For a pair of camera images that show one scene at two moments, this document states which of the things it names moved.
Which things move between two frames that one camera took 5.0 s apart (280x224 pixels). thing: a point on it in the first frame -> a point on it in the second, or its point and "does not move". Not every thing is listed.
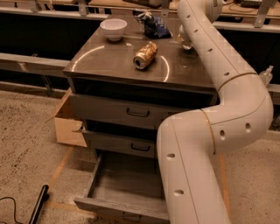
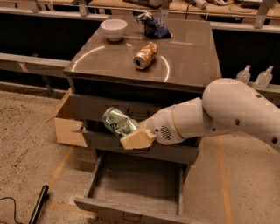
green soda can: x=184 y=38 -> x=118 y=122
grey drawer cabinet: x=131 y=72 does not move
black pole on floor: x=39 y=204 does not move
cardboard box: x=66 y=126 does not move
